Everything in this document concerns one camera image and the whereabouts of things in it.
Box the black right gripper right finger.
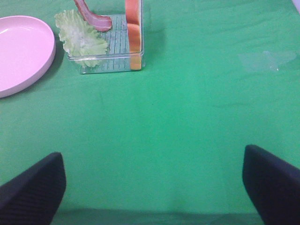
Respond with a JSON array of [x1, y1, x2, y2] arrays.
[[242, 145, 300, 225]]

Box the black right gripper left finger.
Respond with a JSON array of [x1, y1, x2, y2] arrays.
[[0, 152, 66, 225]]

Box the green lettuce leaf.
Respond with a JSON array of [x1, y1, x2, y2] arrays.
[[54, 9, 108, 57]]

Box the bacon strip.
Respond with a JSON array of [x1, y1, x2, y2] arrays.
[[74, 0, 112, 32]]

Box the toast bread slice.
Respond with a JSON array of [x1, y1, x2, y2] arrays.
[[125, 0, 142, 70]]

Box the green tablecloth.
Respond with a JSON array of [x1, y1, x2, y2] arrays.
[[0, 0, 300, 224]]

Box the pink round plate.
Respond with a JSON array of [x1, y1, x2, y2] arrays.
[[0, 15, 56, 98]]

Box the clear right plastic container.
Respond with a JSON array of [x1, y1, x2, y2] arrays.
[[68, 1, 144, 74]]

